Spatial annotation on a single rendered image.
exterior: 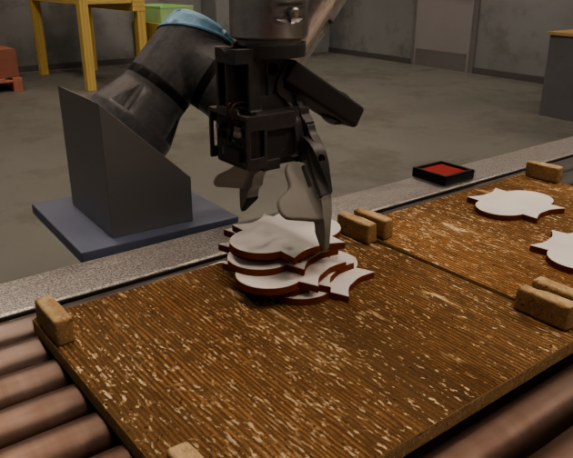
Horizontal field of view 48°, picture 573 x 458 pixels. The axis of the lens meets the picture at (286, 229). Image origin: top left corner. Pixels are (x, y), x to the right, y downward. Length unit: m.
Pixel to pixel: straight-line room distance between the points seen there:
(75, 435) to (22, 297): 0.27
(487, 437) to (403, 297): 0.20
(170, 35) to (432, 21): 8.69
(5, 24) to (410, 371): 9.26
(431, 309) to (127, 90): 0.62
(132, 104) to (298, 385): 0.63
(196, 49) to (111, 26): 9.00
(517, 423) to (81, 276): 0.51
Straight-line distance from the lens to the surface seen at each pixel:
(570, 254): 0.84
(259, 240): 0.70
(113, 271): 0.82
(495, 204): 0.98
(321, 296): 0.67
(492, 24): 9.10
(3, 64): 8.11
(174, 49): 1.09
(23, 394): 0.63
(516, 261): 0.82
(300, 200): 0.64
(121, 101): 1.07
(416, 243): 0.84
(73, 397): 0.60
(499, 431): 0.56
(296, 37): 0.63
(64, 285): 0.80
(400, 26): 10.21
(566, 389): 0.63
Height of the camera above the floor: 1.25
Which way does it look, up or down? 22 degrees down
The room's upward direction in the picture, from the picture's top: straight up
